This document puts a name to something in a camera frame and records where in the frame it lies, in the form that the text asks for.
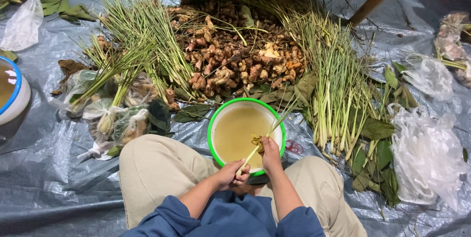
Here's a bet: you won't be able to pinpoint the person's left hand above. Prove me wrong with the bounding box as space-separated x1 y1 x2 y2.
216 158 251 192

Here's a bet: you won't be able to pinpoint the person's right hand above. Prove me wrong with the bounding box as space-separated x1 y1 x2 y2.
259 136 285 177

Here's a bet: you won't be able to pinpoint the single lemongrass stalk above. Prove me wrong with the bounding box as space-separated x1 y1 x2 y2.
235 102 296 177

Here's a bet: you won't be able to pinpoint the red rubber bands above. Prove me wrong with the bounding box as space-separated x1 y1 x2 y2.
285 139 304 155

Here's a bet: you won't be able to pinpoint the green-rimmed white bowl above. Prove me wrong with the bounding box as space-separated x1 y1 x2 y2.
207 97 287 178

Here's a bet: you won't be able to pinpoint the person's blue sweater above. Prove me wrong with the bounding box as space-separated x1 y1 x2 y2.
121 191 327 237

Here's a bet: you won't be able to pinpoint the long row of lemongrass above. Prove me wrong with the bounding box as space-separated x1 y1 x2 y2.
206 0 392 158

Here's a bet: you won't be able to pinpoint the heap of turmeric roots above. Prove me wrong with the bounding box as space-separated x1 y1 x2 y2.
167 1 307 100

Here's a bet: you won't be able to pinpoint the dark wilted leaf bunch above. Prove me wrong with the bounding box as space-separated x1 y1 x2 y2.
146 99 174 137

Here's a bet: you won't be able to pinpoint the heap of dark green leaves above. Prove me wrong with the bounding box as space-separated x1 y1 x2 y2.
346 63 421 209

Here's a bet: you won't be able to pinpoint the person's beige trousers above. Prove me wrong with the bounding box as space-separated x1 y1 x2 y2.
118 133 368 237

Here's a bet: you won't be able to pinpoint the clear bag of packed herbs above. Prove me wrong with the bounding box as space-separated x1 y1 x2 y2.
112 106 150 146
82 97 126 137
49 69 101 118
123 71 159 107

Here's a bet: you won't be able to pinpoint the splayed lemongrass bundle heap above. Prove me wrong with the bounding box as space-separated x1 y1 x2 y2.
70 0 201 109

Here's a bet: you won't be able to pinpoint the heap of clear plastic bags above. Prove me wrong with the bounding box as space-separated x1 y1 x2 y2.
387 103 471 212

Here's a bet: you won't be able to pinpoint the crumpled empty white bag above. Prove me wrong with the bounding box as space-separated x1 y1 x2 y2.
77 139 119 161

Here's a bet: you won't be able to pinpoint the single clear plastic bag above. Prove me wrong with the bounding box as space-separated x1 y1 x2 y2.
402 54 455 102

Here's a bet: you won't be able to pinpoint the clear bag of roots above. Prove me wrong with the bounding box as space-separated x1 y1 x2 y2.
456 60 471 89
433 36 469 62
437 11 470 40

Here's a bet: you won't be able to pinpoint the dry brown leaf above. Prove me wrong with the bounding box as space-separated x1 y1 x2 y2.
51 59 92 96

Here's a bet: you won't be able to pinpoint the grey plastic tarp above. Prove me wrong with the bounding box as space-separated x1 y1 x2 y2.
0 0 471 237

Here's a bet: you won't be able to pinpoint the cluster of light green leaves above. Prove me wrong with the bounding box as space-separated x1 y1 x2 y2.
36 0 98 23

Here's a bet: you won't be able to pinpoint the blue-rimmed white bowl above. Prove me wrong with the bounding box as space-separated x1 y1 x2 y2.
0 56 32 126

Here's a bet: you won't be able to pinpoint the large white plastic bag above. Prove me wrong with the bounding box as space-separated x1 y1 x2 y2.
0 0 45 52

